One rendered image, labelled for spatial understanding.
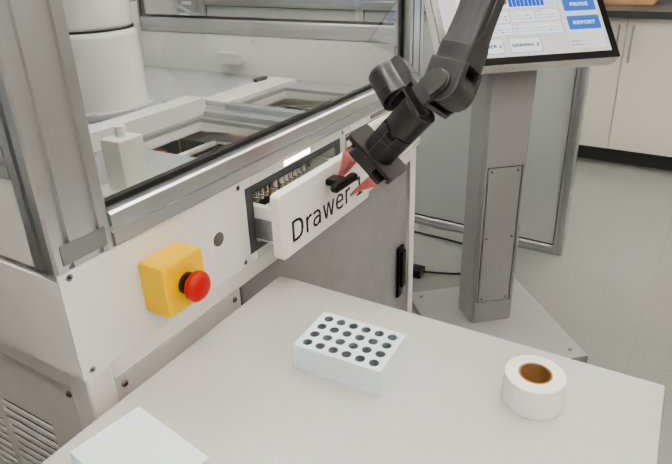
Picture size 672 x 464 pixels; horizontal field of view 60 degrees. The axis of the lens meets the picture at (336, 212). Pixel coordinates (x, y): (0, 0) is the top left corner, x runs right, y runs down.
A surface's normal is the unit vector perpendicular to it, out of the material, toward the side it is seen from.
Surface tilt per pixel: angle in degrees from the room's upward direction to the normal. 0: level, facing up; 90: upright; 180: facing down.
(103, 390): 90
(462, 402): 0
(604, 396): 0
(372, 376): 90
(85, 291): 90
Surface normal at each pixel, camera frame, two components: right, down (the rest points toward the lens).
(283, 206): 0.86, 0.18
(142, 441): -0.03, -0.91
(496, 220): 0.19, 0.40
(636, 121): -0.55, 0.36
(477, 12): -0.53, -0.13
